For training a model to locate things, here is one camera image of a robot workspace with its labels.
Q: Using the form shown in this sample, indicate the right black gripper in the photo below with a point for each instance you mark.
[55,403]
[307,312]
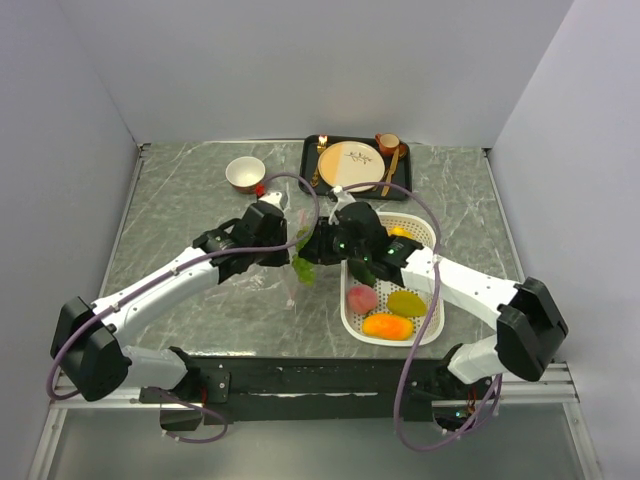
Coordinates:
[317,248]

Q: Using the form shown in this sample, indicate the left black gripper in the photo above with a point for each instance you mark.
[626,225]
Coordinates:
[281,257]

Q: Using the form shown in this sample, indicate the green avocado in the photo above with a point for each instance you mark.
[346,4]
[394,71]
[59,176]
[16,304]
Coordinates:
[360,272]

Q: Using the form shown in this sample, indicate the yellow bell pepper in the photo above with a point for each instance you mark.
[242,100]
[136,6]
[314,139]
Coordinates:
[400,232]

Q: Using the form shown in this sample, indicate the green grape bunch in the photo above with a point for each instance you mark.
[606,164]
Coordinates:
[303,268]

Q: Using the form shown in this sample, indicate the clear zip top bag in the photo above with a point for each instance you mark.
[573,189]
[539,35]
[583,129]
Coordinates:
[256,229]

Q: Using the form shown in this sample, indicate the pink peach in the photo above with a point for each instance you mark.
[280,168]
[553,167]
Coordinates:
[362,299]

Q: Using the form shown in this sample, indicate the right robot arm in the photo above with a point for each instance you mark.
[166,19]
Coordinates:
[529,327]

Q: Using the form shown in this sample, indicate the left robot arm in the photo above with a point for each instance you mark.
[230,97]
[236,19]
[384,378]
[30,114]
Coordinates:
[93,342]

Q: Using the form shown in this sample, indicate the gold knife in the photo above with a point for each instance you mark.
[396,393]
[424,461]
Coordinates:
[390,172]

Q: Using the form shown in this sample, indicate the white and brown bowl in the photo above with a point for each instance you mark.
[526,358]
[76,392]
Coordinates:
[245,173]

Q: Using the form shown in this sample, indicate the cream and peach plate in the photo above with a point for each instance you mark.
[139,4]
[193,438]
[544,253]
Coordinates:
[350,162]

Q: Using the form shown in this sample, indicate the yellow-green mango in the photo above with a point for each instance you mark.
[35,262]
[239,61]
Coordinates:
[406,304]

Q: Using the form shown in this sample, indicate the small brown cup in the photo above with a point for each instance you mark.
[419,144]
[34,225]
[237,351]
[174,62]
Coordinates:
[387,143]

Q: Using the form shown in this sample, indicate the gold spoon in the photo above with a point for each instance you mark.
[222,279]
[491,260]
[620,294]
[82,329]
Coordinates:
[400,152]

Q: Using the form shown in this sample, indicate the gold fork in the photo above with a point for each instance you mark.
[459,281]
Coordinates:
[320,148]

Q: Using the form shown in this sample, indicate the orange mango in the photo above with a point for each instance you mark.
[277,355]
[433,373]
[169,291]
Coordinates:
[388,327]

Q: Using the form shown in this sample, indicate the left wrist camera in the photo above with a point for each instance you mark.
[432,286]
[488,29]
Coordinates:
[276,198]

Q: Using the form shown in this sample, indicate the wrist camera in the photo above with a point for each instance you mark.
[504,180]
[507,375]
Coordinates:
[341,198]
[276,198]

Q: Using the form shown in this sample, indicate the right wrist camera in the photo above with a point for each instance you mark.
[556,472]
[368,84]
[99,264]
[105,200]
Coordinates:
[341,198]

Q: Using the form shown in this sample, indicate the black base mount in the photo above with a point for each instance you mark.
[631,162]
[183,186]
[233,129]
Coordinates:
[241,389]

